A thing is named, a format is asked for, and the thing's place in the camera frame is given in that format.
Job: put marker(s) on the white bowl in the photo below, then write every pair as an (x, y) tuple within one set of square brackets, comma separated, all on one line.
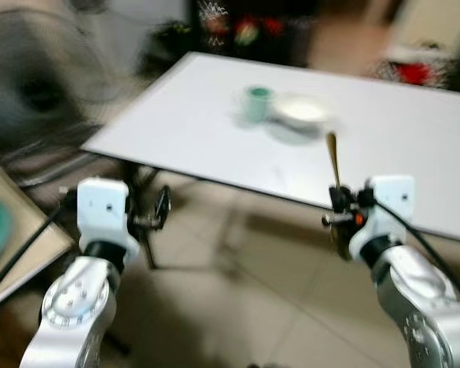
[(303, 110)]

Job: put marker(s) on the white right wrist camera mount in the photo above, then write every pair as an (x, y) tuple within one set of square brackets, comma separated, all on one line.
[(387, 211)]

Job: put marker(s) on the green cup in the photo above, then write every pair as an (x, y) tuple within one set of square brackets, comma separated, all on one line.
[(258, 105)]

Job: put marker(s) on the white table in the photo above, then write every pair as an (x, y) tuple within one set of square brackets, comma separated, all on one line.
[(215, 146)]

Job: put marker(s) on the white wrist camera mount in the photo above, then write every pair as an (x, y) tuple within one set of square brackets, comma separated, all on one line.
[(387, 211), (103, 211)]

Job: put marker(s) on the grey standing fan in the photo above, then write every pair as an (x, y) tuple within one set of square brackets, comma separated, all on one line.
[(38, 88)]

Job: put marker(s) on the beige side board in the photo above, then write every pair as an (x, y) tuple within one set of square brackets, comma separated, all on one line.
[(31, 245)]

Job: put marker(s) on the brown wooden spoon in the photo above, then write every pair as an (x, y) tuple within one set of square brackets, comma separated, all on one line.
[(333, 157)]

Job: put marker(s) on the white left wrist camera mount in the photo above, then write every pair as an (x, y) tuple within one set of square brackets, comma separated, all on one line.
[(103, 211)]

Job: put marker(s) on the red flower decoration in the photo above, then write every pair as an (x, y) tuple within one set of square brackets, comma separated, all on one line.
[(414, 73)]

